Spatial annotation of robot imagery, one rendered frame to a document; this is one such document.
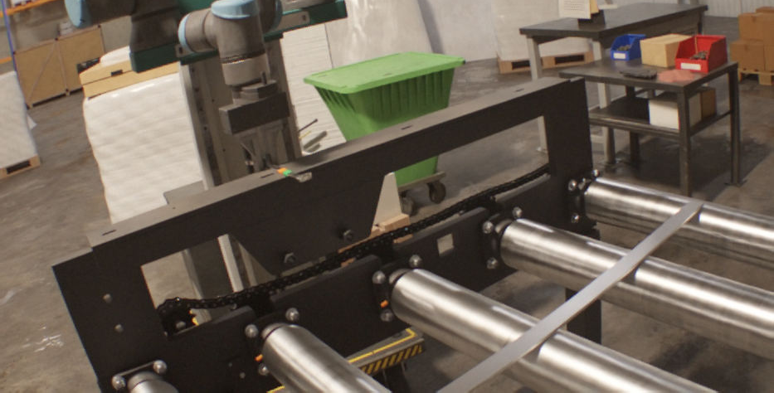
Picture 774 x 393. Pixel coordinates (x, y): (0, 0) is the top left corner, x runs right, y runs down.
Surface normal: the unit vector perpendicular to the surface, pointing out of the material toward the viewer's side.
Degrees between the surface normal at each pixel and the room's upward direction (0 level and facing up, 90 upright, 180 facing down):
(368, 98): 100
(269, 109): 90
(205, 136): 90
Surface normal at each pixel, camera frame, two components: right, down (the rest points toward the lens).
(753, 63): -0.76, 0.31
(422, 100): 0.46, 0.36
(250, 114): 0.56, 0.15
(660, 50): -0.91, 0.26
